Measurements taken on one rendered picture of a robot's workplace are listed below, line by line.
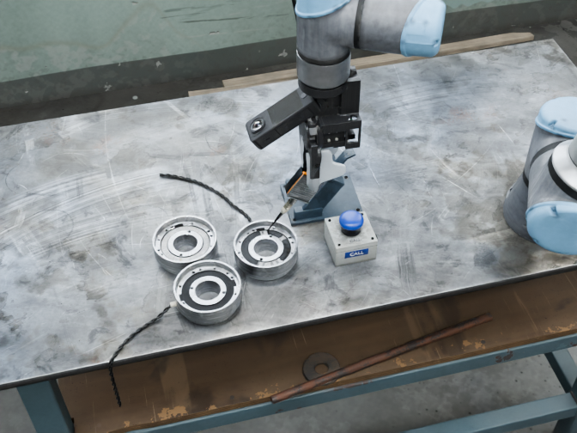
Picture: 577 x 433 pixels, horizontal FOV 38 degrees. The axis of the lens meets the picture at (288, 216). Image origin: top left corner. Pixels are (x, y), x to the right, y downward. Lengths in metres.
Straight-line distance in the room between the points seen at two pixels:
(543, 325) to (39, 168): 0.99
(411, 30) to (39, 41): 2.03
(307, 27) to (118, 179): 0.57
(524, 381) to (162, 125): 1.16
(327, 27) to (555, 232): 0.44
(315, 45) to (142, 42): 1.91
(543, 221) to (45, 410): 0.82
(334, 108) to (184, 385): 0.60
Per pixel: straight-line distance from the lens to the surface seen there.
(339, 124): 1.21
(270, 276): 1.33
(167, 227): 1.40
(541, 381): 2.27
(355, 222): 1.34
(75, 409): 1.55
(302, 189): 1.32
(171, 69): 3.07
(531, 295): 1.71
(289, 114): 1.20
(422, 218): 1.46
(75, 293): 1.38
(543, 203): 1.23
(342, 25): 1.10
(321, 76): 1.15
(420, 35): 1.09
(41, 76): 3.05
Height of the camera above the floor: 1.84
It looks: 46 degrees down
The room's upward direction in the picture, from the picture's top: 1 degrees counter-clockwise
